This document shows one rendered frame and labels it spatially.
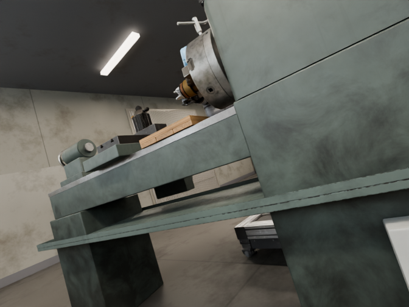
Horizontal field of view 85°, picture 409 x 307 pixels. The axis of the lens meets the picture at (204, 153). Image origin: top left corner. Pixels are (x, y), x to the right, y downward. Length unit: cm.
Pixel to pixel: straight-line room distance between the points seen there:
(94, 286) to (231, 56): 142
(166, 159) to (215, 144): 25
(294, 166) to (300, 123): 12
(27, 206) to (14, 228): 35
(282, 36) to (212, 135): 38
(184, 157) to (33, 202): 396
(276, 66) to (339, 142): 27
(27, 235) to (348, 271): 440
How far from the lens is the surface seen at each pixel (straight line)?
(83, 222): 153
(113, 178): 126
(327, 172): 69
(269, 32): 75
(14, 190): 469
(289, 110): 69
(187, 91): 107
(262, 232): 162
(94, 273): 158
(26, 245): 465
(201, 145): 86
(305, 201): 62
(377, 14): 73
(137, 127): 139
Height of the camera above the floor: 68
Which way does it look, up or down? 5 degrees up
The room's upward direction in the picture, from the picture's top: 18 degrees counter-clockwise
